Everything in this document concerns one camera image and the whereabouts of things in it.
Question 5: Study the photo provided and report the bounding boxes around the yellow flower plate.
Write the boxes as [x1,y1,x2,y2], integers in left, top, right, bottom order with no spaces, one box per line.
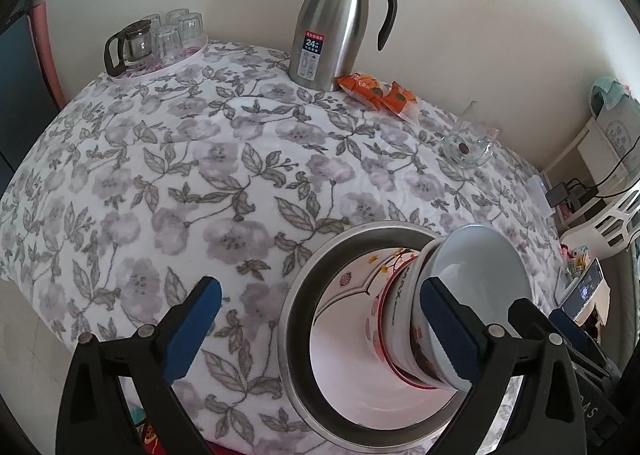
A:
[309,247,469,419]

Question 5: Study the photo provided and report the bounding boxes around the strawberry print red-rimmed bowl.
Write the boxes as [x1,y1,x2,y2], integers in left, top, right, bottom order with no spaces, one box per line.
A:
[360,262,454,389]

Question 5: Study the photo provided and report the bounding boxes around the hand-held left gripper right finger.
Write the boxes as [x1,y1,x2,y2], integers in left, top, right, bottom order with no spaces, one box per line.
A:
[419,276,589,455]

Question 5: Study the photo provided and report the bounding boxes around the black charger adapter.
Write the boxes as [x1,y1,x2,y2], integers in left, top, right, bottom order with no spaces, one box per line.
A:
[545,183,581,208]

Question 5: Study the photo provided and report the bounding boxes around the black cable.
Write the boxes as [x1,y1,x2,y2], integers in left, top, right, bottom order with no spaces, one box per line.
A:
[564,134,640,196]

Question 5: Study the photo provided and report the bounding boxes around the small colourful trinkets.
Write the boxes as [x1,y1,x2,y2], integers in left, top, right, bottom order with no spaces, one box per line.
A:
[559,243,591,276]

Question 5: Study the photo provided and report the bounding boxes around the orange snack packet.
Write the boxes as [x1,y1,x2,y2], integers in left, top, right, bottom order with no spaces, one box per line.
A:
[382,81,419,122]
[337,73,389,108]

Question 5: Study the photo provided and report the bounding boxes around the white shelf rack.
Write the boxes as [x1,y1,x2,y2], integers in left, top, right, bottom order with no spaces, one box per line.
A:
[542,114,640,257]

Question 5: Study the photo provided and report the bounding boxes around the stainless steel basin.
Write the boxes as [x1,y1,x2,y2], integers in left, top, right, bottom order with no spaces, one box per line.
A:
[276,223,494,451]

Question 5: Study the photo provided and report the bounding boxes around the pink upright strip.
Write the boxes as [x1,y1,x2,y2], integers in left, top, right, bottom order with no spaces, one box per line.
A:
[29,0,66,108]

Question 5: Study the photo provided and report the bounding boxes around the white printed storage bag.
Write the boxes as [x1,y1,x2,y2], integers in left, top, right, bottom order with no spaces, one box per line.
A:
[591,76,640,162]

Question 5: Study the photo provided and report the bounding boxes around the white plastic case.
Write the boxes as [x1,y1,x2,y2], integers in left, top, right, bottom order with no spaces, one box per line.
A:
[529,174,554,216]

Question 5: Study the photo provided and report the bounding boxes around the white round tray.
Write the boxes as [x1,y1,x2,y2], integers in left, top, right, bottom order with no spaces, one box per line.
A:
[107,32,210,82]

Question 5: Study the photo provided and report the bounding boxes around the grey floral blanket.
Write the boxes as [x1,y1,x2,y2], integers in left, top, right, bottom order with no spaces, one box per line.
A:
[0,38,571,451]

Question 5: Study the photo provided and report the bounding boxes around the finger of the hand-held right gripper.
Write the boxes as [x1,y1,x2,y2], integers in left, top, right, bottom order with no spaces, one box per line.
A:
[548,308,591,351]
[507,298,556,335]

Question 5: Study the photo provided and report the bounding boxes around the dark blue cabinet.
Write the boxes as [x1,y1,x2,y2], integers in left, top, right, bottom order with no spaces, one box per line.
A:
[0,14,57,186]

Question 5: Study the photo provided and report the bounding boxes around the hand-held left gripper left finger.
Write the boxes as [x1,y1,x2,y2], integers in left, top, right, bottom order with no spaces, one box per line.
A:
[55,276,223,455]

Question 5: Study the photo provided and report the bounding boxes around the white square bowl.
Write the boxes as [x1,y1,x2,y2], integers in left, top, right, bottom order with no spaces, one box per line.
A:
[382,255,442,377]

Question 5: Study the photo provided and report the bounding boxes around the smartphone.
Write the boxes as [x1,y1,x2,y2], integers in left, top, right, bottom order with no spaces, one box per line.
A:
[559,257,606,321]

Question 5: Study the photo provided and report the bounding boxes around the stainless steel thermos jug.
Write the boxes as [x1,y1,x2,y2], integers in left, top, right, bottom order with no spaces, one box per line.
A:
[288,0,399,92]

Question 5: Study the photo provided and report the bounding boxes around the small pale blue bowl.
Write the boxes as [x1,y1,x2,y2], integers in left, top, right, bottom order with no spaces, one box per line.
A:
[417,223,532,392]

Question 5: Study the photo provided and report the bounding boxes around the clear glass mug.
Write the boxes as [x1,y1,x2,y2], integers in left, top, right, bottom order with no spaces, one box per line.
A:
[439,101,500,168]

